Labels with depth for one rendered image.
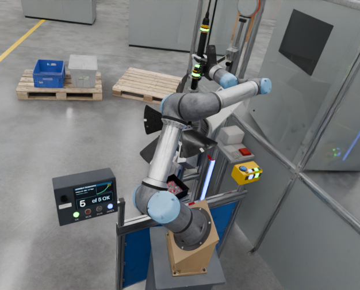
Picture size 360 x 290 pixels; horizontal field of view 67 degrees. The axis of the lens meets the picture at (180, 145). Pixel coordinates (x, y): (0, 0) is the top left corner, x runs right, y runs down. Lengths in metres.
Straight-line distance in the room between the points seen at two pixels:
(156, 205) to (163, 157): 0.21
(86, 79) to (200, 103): 3.57
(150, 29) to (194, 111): 6.12
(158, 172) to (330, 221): 1.26
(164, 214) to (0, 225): 2.04
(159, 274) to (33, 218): 1.76
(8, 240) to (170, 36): 5.77
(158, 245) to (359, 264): 1.23
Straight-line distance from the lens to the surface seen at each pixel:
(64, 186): 1.24
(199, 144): 1.65
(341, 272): 2.14
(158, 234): 1.38
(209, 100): 1.08
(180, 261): 1.18
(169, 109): 1.14
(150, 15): 7.06
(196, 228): 1.12
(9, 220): 2.88
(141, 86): 4.77
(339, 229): 2.01
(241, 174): 1.72
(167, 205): 1.02
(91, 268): 2.45
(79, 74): 4.50
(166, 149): 1.13
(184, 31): 7.23
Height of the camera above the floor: 2.12
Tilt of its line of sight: 35 degrees down
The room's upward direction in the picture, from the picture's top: 11 degrees clockwise
